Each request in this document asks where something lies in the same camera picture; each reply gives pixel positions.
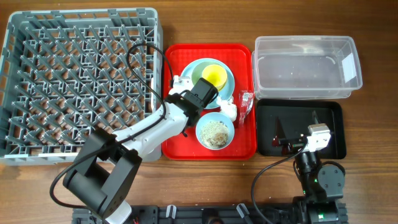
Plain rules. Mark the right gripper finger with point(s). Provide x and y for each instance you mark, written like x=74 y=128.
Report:
x=315 y=117
x=279 y=135

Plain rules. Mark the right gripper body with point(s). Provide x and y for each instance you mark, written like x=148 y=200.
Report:
x=293 y=145

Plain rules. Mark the leftover rice and scraps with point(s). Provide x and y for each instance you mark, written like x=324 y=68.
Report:
x=214 y=134

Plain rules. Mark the light blue small bowl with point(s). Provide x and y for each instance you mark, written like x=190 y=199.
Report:
x=215 y=116

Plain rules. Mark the white napkin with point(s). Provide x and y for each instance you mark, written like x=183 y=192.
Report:
x=228 y=108

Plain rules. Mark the red ketchup sachet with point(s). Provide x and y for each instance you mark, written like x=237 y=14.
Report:
x=246 y=99

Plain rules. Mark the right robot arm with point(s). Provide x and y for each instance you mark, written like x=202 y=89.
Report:
x=322 y=182

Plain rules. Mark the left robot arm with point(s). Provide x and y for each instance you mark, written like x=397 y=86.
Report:
x=103 y=171

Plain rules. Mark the black plastic waste tray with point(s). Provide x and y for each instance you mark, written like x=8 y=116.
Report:
x=295 y=117

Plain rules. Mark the grey plastic dishwasher rack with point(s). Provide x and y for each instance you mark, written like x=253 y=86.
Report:
x=66 y=73

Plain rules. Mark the light green bowl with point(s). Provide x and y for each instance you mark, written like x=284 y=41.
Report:
x=196 y=74

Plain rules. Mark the yellow plastic cup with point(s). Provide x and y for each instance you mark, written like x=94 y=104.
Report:
x=216 y=75

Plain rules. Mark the light blue plate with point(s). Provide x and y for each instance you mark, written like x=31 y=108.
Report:
x=227 y=91

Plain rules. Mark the red plastic serving tray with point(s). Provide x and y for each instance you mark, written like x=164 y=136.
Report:
x=237 y=57

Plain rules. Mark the clear plastic storage bin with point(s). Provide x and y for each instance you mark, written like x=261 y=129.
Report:
x=305 y=67

